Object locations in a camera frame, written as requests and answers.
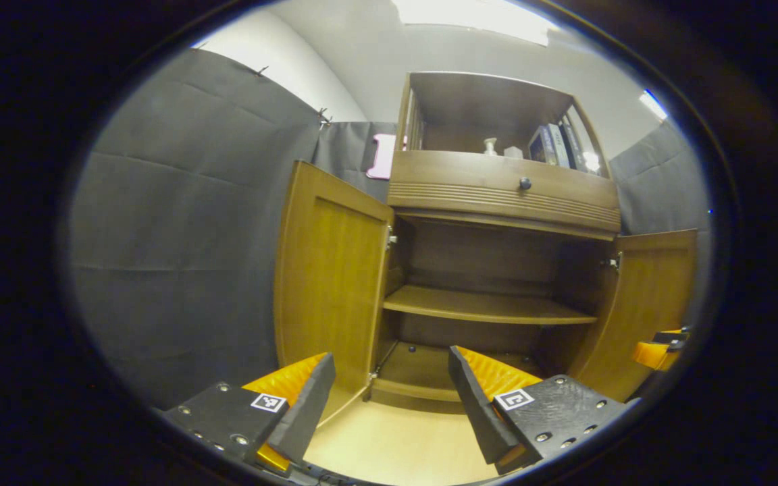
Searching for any small ceiling light panel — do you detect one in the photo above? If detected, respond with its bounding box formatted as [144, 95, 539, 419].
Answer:
[639, 90, 668, 121]

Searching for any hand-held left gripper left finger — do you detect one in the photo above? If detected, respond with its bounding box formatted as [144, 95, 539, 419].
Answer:
[159, 352, 336, 473]

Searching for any wooden ribbed drawer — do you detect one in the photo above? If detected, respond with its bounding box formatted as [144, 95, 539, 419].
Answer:
[388, 150, 621, 234]

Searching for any large ceiling light panel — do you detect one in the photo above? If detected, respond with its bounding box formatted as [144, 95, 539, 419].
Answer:
[392, 0, 559, 47]

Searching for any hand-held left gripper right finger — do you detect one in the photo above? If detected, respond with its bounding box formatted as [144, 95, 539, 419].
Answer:
[448, 346, 629, 473]

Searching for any wooden cabinet shelf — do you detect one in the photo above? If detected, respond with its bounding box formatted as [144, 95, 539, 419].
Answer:
[382, 285, 598, 326]

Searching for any wooden shoe cabinet door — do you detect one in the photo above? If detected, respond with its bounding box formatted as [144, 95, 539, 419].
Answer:
[274, 161, 395, 427]
[568, 229, 698, 404]

